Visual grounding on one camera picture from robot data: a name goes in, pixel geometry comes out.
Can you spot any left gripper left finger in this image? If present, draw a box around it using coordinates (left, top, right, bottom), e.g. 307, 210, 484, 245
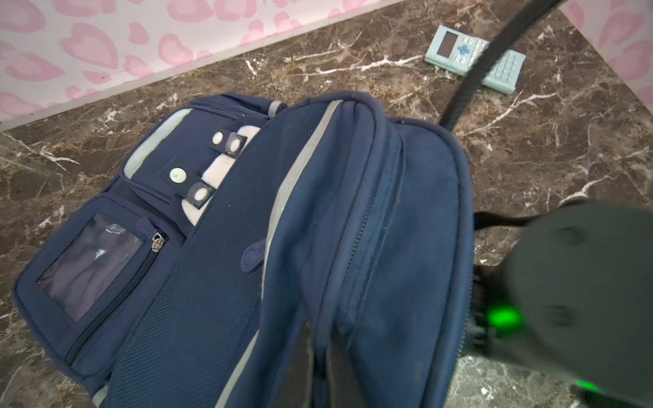
282, 322, 314, 408

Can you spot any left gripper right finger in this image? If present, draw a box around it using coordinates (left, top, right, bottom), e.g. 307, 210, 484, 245
326, 329, 367, 408

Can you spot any navy blue backpack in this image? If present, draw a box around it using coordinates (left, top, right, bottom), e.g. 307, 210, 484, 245
15, 91, 478, 407

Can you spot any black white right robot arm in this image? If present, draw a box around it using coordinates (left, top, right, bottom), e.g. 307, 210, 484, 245
461, 201, 652, 407

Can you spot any light blue calculator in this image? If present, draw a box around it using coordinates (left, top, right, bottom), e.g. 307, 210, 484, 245
424, 25, 526, 95

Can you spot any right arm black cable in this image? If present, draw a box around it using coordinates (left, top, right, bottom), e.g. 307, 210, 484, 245
438, 0, 565, 131

